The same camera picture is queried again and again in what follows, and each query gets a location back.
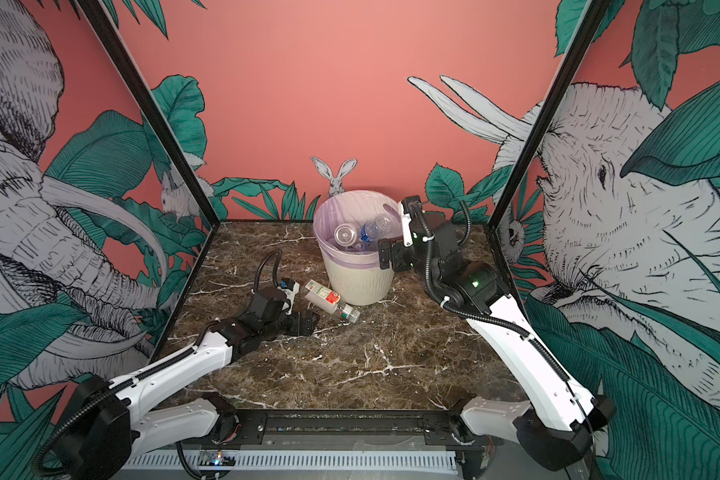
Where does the red white label bottle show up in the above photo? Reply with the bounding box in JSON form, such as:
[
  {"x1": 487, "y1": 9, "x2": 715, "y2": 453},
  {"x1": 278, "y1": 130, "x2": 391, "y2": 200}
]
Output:
[{"x1": 305, "y1": 280, "x2": 360, "y2": 323}]

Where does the blue label bottle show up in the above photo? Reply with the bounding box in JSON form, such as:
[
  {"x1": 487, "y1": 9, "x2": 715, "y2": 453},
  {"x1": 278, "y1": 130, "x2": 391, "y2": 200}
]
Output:
[{"x1": 359, "y1": 213, "x2": 394, "y2": 244}]

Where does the yellow V label bottle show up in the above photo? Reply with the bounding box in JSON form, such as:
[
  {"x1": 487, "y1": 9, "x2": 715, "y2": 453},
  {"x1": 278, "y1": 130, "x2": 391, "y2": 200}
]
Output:
[{"x1": 333, "y1": 222, "x2": 359, "y2": 249}]

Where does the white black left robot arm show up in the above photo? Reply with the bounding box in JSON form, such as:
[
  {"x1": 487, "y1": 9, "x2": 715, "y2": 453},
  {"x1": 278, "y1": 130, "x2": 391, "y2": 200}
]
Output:
[{"x1": 32, "y1": 287, "x2": 320, "y2": 479}]

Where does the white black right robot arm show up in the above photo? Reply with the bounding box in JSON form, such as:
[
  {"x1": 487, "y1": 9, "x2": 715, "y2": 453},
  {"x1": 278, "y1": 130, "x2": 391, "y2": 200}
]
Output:
[{"x1": 377, "y1": 201, "x2": 616, "y2": 479}]

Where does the white ribbed waste bin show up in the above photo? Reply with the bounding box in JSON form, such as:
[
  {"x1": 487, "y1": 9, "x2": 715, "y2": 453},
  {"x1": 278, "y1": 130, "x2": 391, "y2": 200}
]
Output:
[{"x1": 321, "y1": 250, "x2": 394, "y2": 306}]

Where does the pink plastic bin liner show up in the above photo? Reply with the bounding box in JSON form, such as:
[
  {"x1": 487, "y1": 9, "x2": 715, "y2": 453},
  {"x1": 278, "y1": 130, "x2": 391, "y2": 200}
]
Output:
[{"x1": 313, "y1": 190, "x2": 402, "y2": 254}]

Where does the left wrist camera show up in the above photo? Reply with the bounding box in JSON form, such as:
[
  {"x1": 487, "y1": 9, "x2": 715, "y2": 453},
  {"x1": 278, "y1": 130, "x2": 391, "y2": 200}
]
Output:
[{"x1": 277, "y1": 278, "x2": 300, "y2": 315}]

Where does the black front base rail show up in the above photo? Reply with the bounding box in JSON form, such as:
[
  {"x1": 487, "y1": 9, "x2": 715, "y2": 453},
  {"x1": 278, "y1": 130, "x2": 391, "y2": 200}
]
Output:
[{"x1": 228, "y1": 409, "x2": 505, "y2": 449}]

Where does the white vented cable duct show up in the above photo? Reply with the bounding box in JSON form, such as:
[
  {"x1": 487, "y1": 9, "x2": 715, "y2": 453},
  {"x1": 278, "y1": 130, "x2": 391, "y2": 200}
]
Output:
[{"x1": 125, "y1": 450, "x2": 460, "y2": 474}]

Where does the black right frame post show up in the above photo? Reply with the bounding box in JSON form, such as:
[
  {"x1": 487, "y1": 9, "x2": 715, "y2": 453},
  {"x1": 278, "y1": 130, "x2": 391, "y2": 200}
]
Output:
[{"x1": 488, "y1": 0, "x2": 610, "y2": 232}]

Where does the black frame post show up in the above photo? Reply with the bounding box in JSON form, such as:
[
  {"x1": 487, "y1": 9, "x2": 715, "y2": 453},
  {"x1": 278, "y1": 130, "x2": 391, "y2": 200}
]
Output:
[
  {"x1": 76, "y1": 0, "x2": 221, "y2": 229},
  {"x1": 488, "y1": 0, "x2": 610, "y2": 232}
]

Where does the black left frame post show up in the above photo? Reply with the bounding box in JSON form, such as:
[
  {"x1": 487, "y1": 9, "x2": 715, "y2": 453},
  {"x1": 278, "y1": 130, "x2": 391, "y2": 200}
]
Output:
[{"x1": 76, "y1": 0, "x2": 221, "y2": 229}]

